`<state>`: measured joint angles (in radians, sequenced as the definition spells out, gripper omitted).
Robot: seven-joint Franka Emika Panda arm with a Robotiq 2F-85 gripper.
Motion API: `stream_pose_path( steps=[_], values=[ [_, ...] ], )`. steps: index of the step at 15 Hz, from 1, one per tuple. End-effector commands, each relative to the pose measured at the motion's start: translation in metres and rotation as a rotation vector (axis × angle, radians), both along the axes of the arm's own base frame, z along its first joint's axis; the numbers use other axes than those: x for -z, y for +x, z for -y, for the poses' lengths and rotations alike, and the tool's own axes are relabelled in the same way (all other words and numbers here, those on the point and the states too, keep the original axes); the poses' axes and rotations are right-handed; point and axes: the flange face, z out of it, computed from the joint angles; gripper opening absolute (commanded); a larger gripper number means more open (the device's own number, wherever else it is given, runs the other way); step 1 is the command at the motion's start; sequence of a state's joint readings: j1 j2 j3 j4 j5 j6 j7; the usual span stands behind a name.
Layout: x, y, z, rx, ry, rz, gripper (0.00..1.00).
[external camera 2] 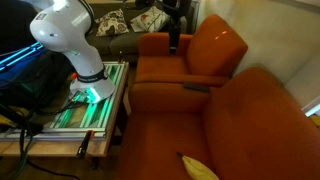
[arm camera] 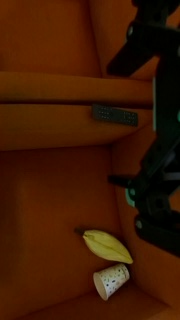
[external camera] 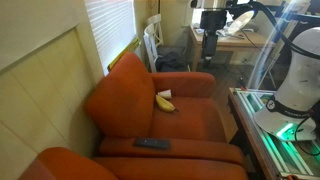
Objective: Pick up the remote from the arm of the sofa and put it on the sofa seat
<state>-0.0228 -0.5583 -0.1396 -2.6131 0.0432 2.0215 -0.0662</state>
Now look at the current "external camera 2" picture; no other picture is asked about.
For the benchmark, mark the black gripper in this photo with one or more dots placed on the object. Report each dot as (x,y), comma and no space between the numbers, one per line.
(174,31)

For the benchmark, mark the dark grey remote control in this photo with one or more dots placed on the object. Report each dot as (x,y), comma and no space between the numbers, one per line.
(196,87)

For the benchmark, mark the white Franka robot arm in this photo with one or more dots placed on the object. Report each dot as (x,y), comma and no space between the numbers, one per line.
(63,30)

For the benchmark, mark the grey sofa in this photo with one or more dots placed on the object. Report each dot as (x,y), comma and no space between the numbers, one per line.
(116,43)

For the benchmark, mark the floral cushion light pattern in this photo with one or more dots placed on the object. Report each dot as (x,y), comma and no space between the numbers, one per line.
(150,19)

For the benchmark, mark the small dark clamp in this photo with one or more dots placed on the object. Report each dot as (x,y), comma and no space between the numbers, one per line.
(120,56)

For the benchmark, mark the floral cushion dark pattern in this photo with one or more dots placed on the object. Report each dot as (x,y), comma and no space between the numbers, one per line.
(111,23)

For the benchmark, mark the orange round knob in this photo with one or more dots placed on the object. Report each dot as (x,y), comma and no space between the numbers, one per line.
(74,76)

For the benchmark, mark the orange armchair with banana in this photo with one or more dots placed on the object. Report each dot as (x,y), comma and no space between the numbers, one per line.
(233,133)

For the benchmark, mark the yellow cloth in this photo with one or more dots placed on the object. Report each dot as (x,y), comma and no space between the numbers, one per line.
(198,169)

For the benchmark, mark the orange black bar clamp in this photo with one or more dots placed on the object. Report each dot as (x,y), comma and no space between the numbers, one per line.
(85,143)

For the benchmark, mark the wooden table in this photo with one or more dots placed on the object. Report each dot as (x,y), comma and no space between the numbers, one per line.
(66,148)

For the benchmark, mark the blue lit strip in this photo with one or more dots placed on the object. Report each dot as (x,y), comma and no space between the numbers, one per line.
(18,55)

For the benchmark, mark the aluminium rail base frame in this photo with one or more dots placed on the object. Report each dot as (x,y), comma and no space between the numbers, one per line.
(96,113)

